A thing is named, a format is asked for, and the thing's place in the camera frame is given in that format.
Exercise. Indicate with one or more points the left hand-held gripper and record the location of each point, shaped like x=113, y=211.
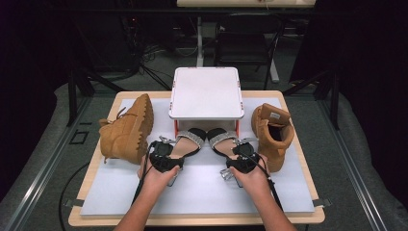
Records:
x=162, y=157

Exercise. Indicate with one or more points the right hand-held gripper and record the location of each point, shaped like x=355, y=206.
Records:
x=245, y=159

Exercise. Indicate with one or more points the tan suede boot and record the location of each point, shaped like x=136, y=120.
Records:
x=272, y=147
x=125, y=134

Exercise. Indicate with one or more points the person's right hand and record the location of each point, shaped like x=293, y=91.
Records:
x=251, y=181

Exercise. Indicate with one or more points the person's left hand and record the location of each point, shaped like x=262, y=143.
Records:
x=155, y=179

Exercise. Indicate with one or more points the white table mat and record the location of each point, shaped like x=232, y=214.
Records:
x=198, y=195

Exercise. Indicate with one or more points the grey tape piece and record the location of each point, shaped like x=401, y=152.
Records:
x=75, y=202
x=322, y=202

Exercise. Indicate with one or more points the black tape square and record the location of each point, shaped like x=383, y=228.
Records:
x=72, y=137

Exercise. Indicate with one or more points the white desk leg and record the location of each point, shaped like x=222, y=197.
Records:
x=274, y=70
x=200, y=41

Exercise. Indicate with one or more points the black metal stand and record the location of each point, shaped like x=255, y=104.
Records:
x=335, y=99
x=72, y=96

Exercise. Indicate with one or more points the black folding chair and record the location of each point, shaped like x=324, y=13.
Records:
x=243, y=45

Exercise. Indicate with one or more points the aluminium frame rail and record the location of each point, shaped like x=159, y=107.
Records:
x=41, y=173
x=352, y=166

